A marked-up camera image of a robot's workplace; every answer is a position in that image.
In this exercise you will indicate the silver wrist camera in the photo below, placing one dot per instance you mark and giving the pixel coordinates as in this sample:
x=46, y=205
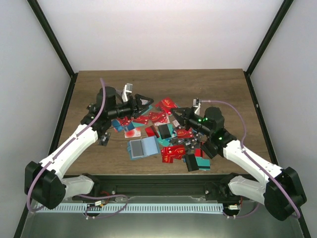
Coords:
x=127, y=91
x=197, y=106

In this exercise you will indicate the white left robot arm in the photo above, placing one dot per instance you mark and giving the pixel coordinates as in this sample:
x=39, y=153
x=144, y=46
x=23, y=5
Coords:
x=45, y=182

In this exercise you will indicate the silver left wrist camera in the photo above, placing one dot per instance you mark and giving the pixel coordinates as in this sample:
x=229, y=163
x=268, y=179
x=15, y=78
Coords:
x=127, y=91

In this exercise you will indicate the white red circle card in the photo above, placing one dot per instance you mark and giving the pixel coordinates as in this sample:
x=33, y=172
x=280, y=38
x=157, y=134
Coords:
x=132, y=133

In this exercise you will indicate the red VIP card centre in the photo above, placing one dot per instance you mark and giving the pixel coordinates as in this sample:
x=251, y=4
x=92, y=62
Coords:
x=171, y=153

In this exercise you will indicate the teal card with stripe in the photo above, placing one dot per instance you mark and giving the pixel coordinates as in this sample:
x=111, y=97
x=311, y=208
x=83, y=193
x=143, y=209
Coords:
x=203, y=164

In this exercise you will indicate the blue leather card holder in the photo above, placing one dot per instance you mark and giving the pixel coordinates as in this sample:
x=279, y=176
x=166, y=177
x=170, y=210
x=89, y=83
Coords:
x=150, y=147

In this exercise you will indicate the small black card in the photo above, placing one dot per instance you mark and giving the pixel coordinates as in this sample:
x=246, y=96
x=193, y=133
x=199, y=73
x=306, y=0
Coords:
x=104, y=139

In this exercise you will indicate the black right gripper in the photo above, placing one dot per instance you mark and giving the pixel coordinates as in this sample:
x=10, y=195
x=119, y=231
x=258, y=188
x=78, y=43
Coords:
x=187, y=113

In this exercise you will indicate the light blue slotted rail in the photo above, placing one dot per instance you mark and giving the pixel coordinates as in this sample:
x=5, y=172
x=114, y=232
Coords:
x=158, y=208

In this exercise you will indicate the glossy red card back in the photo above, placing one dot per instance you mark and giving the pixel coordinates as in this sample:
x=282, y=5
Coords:
x=151, y=131

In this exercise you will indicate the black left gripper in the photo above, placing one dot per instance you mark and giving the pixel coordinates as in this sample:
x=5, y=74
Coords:
x=135, y=107

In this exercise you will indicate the black aluminium frame rail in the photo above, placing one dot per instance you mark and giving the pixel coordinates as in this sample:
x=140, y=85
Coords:
x=210, y=187

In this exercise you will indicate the red vip card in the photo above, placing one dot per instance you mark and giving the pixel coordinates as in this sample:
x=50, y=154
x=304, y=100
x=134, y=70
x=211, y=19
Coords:
x=171, y=153
x=166, y=105

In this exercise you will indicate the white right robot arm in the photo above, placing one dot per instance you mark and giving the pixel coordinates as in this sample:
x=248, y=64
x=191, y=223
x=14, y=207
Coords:
x=279, y=190

